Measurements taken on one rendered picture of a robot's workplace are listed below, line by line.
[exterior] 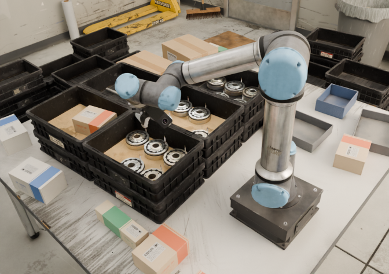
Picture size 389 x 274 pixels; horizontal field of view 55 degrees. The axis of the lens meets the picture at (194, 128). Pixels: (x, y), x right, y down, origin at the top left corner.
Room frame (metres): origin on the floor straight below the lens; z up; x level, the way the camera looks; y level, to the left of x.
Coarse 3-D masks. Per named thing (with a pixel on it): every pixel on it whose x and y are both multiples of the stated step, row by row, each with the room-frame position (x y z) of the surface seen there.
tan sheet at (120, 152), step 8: (120, 144) 1.28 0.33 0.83; (104, 152) 1.24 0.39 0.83; (112, 152) 1.23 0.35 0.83; (120, 152) 1.23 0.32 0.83; (128, 152) 1.23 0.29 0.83; (136, 152) 1.22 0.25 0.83; (120, 160) 1.18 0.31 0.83; (144, 160) 1.17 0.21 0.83; (152, 160) 1.17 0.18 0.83; (160, 160) 1.16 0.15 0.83; (160, 168) 1.12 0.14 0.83
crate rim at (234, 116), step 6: (198, 90) 1.54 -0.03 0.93; (216, 96) 1.48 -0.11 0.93; (228, 102) 1.43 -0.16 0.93; (234, 102) 1.42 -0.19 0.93; (240, 108) 1.37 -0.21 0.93; (234, 114) 1.33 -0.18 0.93; (240, 114) 1.35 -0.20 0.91; (228, 120) 1.28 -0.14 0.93; (174, 126) 1.26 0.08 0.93; (222, 126) 1.24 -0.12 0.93; (186, 132) 1.22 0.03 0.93; (192, 132) 1.21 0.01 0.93; (216, 132) 1.21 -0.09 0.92; (204, 138) 1.17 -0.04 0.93; (210, 138) 1.18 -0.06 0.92
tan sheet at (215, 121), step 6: (168, 114) 1.50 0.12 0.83; (174, 120) 1.44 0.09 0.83; (180, 120) 1.44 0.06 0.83; (186, 120) 1.44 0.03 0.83; (210, 120) 1.43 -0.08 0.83; (216, 120) 1.42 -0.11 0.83; (222, 120) 1.42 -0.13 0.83; (180, 126) 1.39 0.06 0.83; (186, 126) 1.39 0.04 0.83; (192, 126) 1.39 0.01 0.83; (198, 126) 1.39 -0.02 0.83; (204, 126) 1.38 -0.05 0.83; (210, 126) 1.38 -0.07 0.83; (216, 126) 1.38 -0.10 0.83; (210, 132) 1.34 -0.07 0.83
